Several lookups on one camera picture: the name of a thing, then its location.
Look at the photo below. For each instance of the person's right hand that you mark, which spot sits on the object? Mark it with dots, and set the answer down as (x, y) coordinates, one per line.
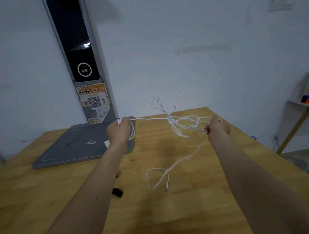
(217, 127)

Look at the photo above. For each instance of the person's left hand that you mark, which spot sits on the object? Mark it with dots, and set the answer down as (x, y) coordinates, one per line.
(118, 133)

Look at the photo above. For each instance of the person's right fingers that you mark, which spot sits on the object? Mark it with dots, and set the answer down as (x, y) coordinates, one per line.
(207, 128)

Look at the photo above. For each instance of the person's right forearm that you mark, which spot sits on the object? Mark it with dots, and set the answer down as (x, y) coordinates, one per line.
(253, 185)

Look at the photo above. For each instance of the person's left forearm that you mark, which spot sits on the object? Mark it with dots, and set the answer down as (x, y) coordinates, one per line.
(89, 192)

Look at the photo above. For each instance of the wooden shelf leg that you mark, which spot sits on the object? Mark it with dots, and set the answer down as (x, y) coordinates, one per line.
(292, 131)

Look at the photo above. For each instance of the small white label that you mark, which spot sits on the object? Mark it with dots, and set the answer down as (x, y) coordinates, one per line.
(106, 144)

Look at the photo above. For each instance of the orange object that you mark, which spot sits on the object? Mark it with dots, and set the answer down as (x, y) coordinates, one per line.
(305, 99)

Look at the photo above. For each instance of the orange paper sticker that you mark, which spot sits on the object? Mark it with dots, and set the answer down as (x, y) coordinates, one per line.
(94, 103)

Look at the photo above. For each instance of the grey kiosk stand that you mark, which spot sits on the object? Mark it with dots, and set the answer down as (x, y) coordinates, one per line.
(79, 96)

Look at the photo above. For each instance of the white wall shelf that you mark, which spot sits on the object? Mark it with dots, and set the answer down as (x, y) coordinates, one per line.
(293, 125)

